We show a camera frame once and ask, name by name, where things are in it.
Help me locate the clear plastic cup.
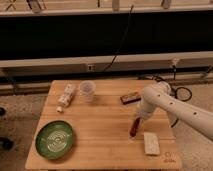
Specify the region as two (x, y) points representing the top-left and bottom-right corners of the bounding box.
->
(79, 80), (96, 102)

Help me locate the brown chocolate bar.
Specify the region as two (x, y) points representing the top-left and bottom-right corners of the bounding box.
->
(120, 92), (141, 104)

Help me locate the black hanging cable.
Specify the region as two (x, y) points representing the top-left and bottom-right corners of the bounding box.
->
(101, 3), (136, 73)

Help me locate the white rectangular sponge block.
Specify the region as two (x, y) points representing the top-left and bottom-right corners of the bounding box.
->
(144, 132), (160, 155)

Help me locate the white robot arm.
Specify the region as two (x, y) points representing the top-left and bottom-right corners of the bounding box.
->
(136, 81), (213, 141)

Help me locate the green round plate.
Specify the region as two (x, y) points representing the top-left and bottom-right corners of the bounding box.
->
(35, 120), (75, 160)

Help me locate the black coiled floor cable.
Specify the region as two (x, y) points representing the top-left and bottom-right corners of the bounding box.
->
(173, 86), (193, 103)

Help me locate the dark red pepper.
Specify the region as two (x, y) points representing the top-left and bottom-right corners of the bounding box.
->
(130, 117), (140, 137)

